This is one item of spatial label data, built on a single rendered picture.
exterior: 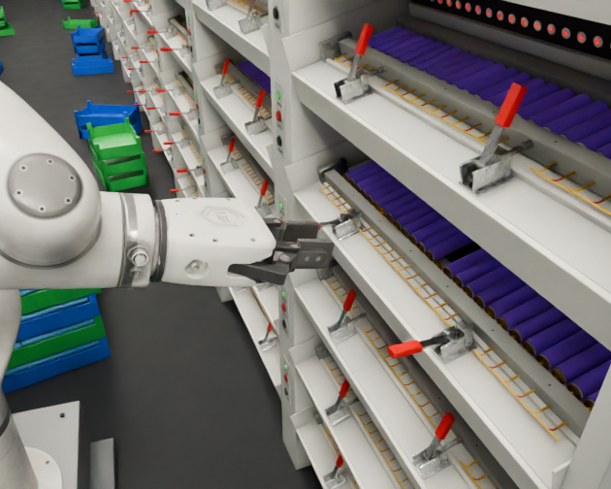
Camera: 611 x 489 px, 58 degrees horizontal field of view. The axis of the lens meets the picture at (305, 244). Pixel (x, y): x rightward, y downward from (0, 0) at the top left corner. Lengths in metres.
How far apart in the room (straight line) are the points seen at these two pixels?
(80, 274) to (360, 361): 0.52
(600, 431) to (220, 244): 0.32
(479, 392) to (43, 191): 0.43
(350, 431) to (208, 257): 0.63
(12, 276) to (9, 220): 0.08
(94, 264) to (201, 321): 1.38
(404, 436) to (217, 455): 0.76
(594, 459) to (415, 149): 0.32
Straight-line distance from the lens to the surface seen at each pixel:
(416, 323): 0.66
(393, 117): 0.65
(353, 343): 0.91
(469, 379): 0.60
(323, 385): 1.12
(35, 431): 1.13
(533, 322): 0.63
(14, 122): 0.42
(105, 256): 0.47
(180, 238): 0.48
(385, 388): 0.85
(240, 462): 1.46
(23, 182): 0.40
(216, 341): 1.77
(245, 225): 0.51
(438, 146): 0.58
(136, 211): 0.48
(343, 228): 0.79
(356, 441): 1.04
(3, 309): 0.79
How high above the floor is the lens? 1.18
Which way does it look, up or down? 33 degrees down
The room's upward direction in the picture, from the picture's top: straight up
